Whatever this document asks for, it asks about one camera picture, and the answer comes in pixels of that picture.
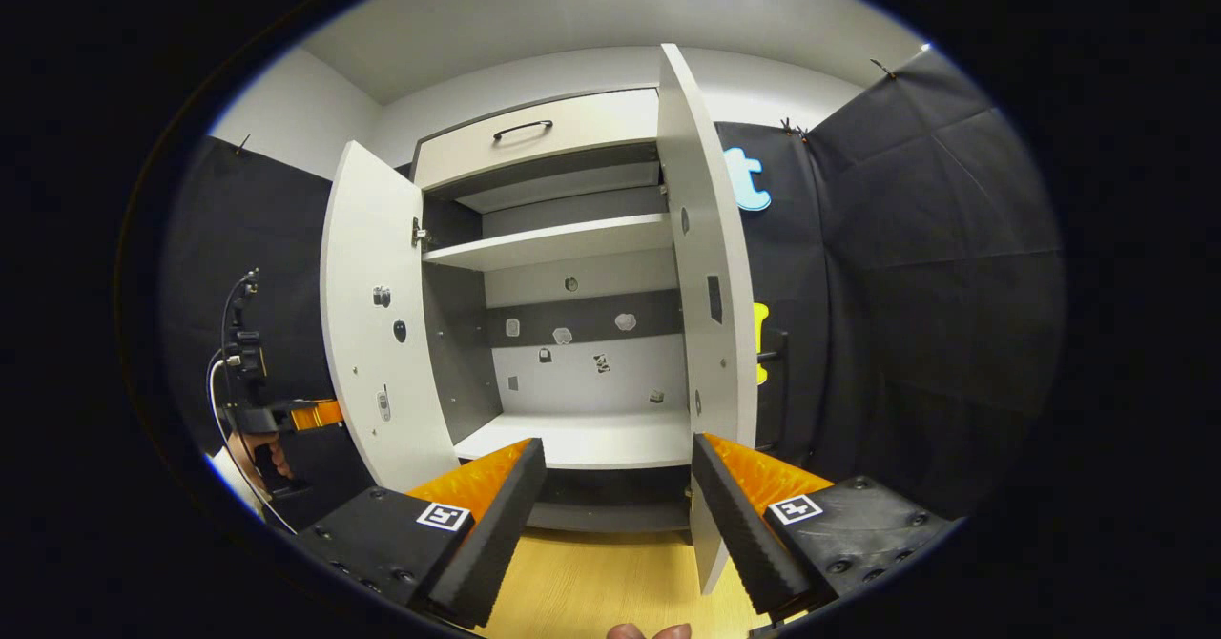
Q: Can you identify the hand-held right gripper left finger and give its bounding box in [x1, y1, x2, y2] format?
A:
[291, 437, 548, 630]

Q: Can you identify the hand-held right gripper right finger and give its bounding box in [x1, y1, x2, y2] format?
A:
[689, 432, 961, 622]

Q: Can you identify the white door with camera sticker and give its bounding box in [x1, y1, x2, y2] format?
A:
[320, 140, 462, 493]

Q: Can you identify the black door handle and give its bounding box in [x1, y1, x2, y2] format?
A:
[756, 327, 792, 451]

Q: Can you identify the white double-door shoe cabinet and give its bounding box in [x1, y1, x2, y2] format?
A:
[408, 86, 694, 535]

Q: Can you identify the white door with cherry sticker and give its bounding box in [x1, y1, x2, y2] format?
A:
[655, 43, 760, 598]

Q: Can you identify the white cabinet bottom board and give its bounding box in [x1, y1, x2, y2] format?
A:
[453, 409, 694, 471]

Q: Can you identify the white cabinet shelf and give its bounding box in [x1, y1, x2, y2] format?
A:
[422, 212, 674, 274]

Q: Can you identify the black backdrop cloth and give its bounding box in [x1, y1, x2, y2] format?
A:
[160, 46, 1066, 527]

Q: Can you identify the white top drawer front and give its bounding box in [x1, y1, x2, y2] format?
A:
[411, 88, 662, 193]

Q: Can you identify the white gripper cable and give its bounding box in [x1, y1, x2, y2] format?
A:
[206, 357, 299, 536]

